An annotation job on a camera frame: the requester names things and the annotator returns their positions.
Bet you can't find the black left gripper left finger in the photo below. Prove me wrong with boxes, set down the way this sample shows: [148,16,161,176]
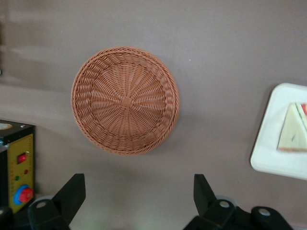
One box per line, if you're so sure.
[27,173,86,230]

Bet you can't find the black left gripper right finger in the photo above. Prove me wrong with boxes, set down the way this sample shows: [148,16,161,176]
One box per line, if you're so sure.
[184,173,241,230]

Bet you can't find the triangular sandwich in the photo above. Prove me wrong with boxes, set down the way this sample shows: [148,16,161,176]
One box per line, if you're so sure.
[277,102,307,153]

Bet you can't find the beige rectangular tray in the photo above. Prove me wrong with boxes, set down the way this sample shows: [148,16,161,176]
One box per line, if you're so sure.
[250,82,307,181]

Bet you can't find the brown round wicker basket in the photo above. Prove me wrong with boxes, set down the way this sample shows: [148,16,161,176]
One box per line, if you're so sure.
[70,46,180,156]

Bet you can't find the black machine yellow panel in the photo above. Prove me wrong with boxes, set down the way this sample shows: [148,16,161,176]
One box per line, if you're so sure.
[0,119,35,214]

